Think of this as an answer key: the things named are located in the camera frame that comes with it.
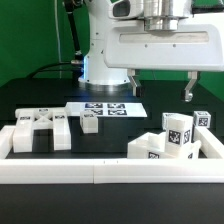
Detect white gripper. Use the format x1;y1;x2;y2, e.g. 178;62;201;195
104;21;224;102

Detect white chair seat part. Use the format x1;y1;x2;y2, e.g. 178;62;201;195
127;132;201;159

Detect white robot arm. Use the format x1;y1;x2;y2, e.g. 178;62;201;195
63;0;224;102

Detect white chair back part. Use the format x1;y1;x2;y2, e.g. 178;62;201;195
13;107;71;153

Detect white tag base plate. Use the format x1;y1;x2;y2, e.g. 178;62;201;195
65;102;147;117

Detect black cable bundle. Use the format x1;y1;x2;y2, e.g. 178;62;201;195
26;61;84;80

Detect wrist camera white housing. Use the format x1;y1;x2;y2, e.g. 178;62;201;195
108;0;144;20

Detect white U-shaped fence frame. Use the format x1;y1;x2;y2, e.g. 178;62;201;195
0;126;224;184

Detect white hanging cable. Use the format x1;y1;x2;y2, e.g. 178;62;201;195
53;0;64;80

